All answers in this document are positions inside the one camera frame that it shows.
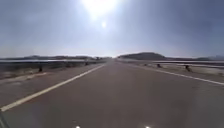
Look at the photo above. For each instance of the dark hill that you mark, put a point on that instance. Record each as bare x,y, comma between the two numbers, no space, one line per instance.
143,56

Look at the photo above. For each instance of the grey asphalt road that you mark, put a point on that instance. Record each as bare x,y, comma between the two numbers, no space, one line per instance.
113,96

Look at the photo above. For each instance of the distant low hills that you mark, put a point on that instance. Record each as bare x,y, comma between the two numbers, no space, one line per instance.
56,57

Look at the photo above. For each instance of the metal guardrail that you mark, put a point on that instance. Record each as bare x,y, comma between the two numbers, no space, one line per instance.
186,64
43,62

